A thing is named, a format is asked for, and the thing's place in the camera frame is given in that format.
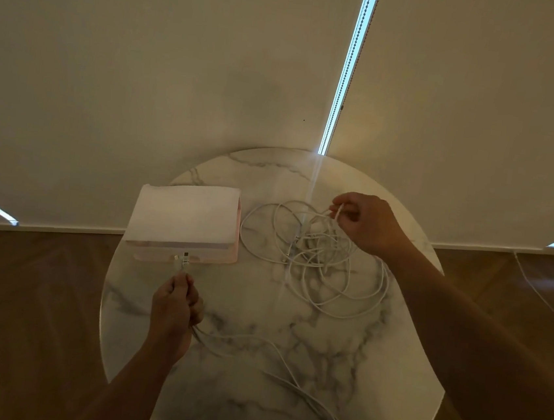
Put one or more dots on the pink white storage box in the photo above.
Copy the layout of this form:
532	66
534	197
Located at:
183	212

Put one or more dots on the person's right forearm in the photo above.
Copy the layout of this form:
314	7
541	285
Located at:
469	356

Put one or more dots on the beige roller blind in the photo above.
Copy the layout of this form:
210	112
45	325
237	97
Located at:
137	79
479	115

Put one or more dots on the person's right hand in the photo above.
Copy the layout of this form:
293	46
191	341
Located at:
371	224

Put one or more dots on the person's left hand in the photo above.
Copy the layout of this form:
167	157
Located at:
172	315

